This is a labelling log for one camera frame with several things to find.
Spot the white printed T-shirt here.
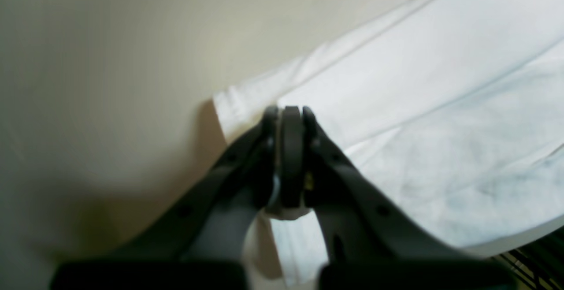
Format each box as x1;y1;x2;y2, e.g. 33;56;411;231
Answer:
213;0;564;288

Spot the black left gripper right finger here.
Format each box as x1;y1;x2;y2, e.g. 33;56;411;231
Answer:
291;107;516;290

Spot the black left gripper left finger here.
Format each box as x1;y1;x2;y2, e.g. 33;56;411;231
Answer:
51;107;291;290

